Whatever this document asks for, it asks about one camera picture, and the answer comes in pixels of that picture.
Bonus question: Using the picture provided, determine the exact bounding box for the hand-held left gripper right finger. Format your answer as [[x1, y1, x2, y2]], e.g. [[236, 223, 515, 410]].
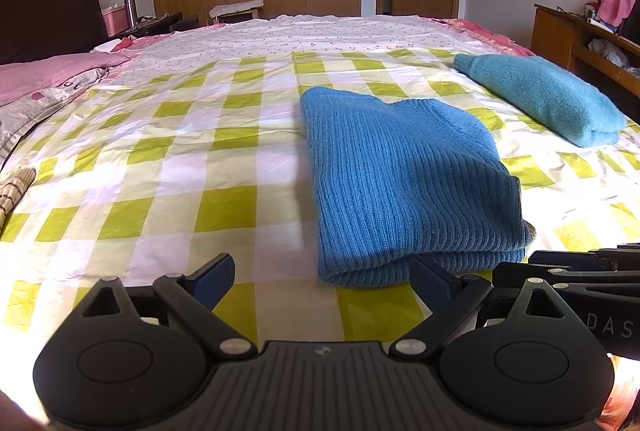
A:
[[389, 256, 577, 360]]

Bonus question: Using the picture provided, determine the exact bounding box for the grey patterned pillow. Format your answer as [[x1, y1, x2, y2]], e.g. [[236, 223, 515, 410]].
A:
[[0, 66, 123, 162]]

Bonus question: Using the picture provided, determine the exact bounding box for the pink floral bedspread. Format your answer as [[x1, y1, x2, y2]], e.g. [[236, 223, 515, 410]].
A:
[[420, 15, 536, 58]]

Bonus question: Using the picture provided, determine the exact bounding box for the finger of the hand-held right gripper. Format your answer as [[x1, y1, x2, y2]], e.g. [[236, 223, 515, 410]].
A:
[[492, 262, 640, 286], [529, 242, 640, 272]]

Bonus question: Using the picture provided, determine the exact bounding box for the brown checked bamboo mat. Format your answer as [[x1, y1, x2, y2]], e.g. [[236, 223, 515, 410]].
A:
[[0, 167, 36, 232]]

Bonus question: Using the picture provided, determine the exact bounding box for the dark wooden headboard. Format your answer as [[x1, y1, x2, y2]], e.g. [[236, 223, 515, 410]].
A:
[[0, 0, 108, 66]]

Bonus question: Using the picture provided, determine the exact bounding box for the pink storage box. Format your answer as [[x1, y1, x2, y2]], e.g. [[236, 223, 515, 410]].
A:
[[101, 6, 128, 37]]

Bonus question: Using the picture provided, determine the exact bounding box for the white floral bedsheet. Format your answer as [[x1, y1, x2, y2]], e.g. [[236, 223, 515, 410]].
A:
[[120, 14, 481, 67]]

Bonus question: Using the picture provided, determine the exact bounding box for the folded teal fuzzy sweater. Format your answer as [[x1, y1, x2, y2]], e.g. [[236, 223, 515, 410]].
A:
[[453, 53, 628, 148]]

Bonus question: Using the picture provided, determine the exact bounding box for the wooden side desk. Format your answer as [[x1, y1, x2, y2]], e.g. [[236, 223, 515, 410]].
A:
[[530, 4, 640, 112]]

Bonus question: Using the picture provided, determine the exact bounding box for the pink pillow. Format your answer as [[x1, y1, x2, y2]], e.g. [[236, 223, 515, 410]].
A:
[[0, 52, 133, 107]]

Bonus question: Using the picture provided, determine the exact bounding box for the white cloth in desk shelf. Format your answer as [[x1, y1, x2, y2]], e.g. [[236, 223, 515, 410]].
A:
[[587, 37, 631, 67]]

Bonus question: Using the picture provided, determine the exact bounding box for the cushioned stool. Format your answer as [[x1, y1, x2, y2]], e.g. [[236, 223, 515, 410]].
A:
[[209, 0, 265, 24]]

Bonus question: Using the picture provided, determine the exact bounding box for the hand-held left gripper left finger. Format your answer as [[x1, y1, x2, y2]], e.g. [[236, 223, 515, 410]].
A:
[[75, 253, 258, 360]]

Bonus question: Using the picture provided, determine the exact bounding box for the dark nightstand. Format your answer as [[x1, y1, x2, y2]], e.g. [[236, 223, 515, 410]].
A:
[[107, 11, 198, 37]]

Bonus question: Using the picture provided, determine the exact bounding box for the green white checked bedsheet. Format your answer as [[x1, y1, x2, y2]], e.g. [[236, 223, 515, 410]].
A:
[[0, 46, 640, 347]]

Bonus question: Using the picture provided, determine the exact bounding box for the blue striped knit sweater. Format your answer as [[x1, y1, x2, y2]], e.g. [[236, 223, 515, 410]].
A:
[[300, 86, 538, 288]]

